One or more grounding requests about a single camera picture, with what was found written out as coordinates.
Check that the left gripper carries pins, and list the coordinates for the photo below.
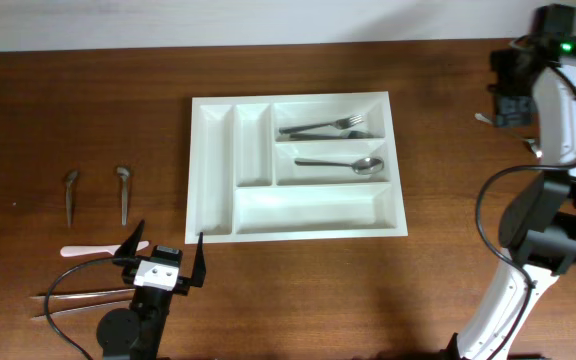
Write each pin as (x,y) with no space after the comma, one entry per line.
(183,283)

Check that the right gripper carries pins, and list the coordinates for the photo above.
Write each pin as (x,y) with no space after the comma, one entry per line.
(509,111)

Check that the small metal teaspoon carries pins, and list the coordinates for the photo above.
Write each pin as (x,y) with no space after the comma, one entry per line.
(124,175)
(69,182)

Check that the metal fork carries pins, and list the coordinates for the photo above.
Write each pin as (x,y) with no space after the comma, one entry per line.
(355,134)
(339,124)

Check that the metal tablespoon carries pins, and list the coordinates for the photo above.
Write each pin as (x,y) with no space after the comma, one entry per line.
(483,118)
(362,166)

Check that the white cutlery tray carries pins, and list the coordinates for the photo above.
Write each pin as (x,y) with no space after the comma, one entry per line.
(243,184)

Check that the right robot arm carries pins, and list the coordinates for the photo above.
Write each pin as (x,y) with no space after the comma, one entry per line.
(537,232)

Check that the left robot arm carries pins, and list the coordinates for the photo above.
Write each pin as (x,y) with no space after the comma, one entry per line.
(135,332)

